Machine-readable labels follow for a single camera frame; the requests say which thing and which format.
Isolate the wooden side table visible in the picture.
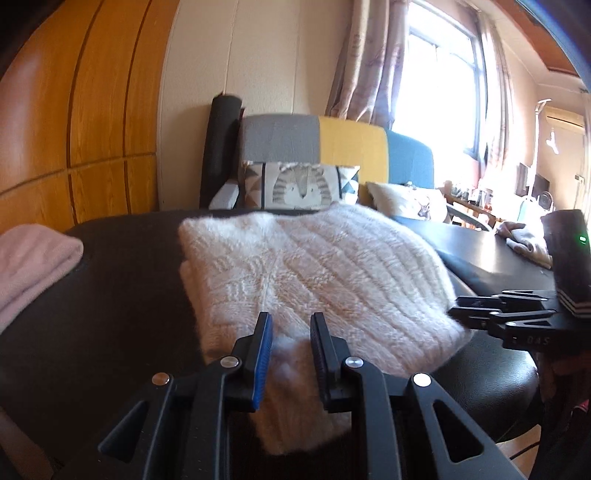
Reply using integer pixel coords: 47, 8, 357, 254
442, 184, 498, 228

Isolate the dark monitor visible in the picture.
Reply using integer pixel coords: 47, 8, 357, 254
516, 162, 550, 198

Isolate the wooden wardrobe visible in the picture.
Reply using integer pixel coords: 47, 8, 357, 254
0, 0, 182, 234

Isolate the black rolled mat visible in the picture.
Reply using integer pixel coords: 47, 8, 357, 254
199, 94, 245, 209

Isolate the wall air conditioner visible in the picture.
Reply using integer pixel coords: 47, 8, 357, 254
544, 106, 585, 128

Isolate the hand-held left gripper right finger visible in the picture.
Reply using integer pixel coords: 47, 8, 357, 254
310, 312, 527, 480

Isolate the deer print cushion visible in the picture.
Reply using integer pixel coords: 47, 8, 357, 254
366, 181, 450, 223

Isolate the pale pink garment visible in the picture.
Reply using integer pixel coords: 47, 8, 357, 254
495, 221, 553, 270

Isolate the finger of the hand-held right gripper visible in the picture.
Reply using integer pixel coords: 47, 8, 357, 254
455, 289, 557, 311
446, 309, 557, 331

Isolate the window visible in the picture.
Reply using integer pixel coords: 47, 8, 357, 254
392, 0, 486, 160

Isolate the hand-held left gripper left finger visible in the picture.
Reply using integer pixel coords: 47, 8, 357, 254
55, 312, 273, 480

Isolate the white clothes stand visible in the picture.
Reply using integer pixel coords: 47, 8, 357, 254
534, 97, 553, 186

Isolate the tiger print cushion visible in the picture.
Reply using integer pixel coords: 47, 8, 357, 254
238, 160, 361, 212

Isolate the cream knit sweater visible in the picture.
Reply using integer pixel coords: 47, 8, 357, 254
178, 203, 475, 456

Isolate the patterned beige curtain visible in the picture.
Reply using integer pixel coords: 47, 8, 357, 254
325, 0, 410, 131
475, 8, 516, 172

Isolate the folded pink cloth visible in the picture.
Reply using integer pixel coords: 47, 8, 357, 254
0, 224, 85, 334

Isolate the grey yellow blue sofa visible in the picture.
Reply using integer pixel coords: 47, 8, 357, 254
209, 113, 490, 232

